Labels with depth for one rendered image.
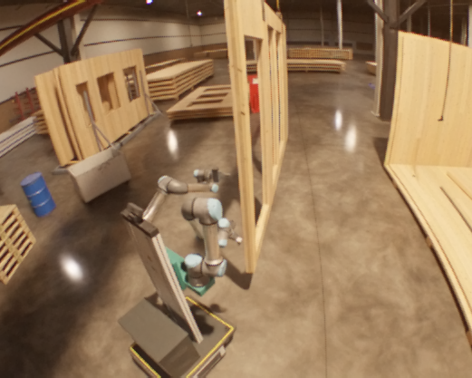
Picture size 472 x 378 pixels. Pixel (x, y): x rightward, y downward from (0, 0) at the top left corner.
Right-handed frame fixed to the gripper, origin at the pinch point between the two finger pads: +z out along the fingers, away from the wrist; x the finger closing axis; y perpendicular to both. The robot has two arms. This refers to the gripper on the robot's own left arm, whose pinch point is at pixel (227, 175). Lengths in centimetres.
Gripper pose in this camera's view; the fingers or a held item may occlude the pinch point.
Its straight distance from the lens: 226.4
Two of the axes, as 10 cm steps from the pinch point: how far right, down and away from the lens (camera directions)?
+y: 2.5, -5.0, 8.3
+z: 9.6, 0.6, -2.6
